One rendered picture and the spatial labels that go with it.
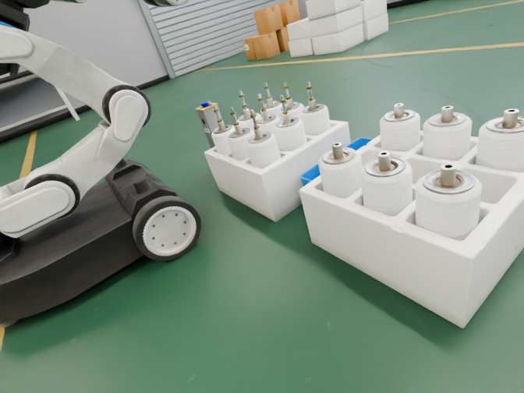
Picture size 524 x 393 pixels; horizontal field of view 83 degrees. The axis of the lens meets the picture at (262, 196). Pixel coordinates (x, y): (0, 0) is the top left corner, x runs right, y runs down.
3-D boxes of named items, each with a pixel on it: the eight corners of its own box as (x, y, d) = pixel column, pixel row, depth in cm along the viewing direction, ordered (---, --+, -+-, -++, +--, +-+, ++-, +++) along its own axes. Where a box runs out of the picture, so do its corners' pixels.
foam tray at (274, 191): (276, 222, 96) (260, 175, 87) (218, 190, 125) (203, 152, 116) (354, 167, 111) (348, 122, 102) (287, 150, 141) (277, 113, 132)
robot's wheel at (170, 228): (155, 274, 91) (122, 223, 81) (150, 266, 95) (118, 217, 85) (210, 238, 99) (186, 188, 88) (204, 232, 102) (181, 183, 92)
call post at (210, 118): (228, 177, 133) (202, 110, 118) (221, 174, 139) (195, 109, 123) (240, 170, 136) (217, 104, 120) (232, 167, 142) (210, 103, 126)
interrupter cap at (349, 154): (340, 168, 64) (340, 165, 63) (315, 161, 70) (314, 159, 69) (362, 153, 67) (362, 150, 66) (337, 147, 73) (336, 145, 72)
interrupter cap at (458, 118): (456, 129, 64) (456, 126, 64) (421, 125, 70) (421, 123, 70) (472, 116, 67) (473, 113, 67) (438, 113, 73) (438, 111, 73)
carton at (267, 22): (284, 27, 426) (278, 3, 411) (270, 32, 416) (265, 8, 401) (270, 30, 449) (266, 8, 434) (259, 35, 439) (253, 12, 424)
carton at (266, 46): (281, 53, 435) (275, 30, 420) (267, 58, 426) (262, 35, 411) (269, 54, 458) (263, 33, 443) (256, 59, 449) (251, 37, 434)
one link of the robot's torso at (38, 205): (11, 246, 84) (-24, 209, 77) (16, 221, 100) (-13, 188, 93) (85, 209, 92) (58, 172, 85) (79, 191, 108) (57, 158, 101)
